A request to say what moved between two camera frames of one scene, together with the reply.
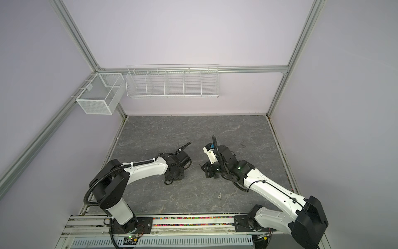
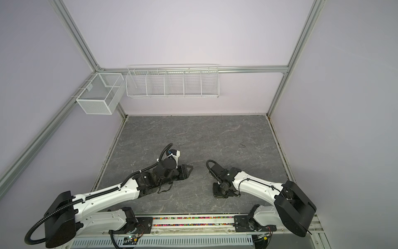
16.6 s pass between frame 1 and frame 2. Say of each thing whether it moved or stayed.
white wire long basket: stayed
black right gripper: moved
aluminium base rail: stayed
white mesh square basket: stayed
